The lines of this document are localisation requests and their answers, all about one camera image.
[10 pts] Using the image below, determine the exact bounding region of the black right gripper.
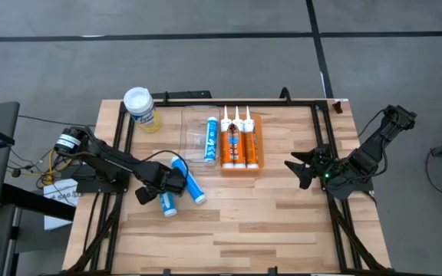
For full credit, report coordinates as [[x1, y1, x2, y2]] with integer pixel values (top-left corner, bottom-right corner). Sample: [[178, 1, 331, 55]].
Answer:
[[284, 144, 341, 191]]

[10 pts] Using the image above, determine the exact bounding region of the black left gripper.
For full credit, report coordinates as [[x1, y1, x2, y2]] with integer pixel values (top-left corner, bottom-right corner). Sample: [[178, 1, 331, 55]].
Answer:
[[134, 159, 188, 206]]

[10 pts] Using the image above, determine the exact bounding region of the blue silicone tube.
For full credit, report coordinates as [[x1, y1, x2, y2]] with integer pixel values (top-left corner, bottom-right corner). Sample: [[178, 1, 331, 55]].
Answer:
[[158, 190, 179, 218], [204, 116, 220, 164], [170, 156, 207, 205]]

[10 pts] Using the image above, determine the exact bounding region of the orange sealant tube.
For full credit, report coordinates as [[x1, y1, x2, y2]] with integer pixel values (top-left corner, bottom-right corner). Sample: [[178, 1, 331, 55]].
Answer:
[[242, 106, 260, 169], [219, 106, 234, 169]]

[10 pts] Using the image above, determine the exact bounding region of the brown blue-marked sealant tube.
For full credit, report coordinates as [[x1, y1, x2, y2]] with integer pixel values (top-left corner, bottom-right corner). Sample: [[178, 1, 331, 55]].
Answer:
[[231, 106, 246, 169]]

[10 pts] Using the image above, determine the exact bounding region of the yellow Lysol wipes canister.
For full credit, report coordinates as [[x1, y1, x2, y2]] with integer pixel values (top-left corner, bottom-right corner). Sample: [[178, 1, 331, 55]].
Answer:
[[123, 87, 163, 134]]

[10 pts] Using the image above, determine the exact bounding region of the orange translucent plastic bin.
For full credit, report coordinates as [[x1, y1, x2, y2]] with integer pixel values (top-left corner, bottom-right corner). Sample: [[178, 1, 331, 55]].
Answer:
[[219, 113, 265, 173]]

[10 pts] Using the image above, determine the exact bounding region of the clear plastic bin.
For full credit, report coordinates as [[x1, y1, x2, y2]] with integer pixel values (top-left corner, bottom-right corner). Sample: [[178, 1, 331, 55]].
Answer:
[[180, 106, 222, 166]]

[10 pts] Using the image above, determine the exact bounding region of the black power strip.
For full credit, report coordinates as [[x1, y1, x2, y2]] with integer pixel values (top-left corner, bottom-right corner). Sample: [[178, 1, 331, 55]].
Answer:
[[151, 90, 213, 103]]

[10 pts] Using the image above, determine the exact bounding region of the white printed paper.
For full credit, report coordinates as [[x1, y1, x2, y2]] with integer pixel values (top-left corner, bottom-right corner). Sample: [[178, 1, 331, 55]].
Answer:
[[43, 178, 80, 231]]

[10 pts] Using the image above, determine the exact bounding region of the black desk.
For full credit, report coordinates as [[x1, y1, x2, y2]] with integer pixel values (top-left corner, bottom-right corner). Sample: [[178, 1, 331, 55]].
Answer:
[[0, 182, 77, 276]]

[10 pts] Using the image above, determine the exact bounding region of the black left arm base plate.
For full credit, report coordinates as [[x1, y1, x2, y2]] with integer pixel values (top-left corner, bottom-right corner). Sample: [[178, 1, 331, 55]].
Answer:
[[71, 168, 130, 194]]

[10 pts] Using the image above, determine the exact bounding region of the black metal table frame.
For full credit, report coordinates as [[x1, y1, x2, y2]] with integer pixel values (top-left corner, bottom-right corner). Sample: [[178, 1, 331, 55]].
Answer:
[[63, 97, 393, 276]]

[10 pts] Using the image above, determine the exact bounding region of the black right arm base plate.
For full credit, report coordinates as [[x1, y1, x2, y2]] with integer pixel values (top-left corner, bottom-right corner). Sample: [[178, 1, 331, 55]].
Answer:
[[318, 160, 375, 195]]

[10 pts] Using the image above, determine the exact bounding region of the yellow cable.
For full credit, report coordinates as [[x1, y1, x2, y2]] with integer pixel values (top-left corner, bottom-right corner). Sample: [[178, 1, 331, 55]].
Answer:
[[38, 147, 77, 187]]

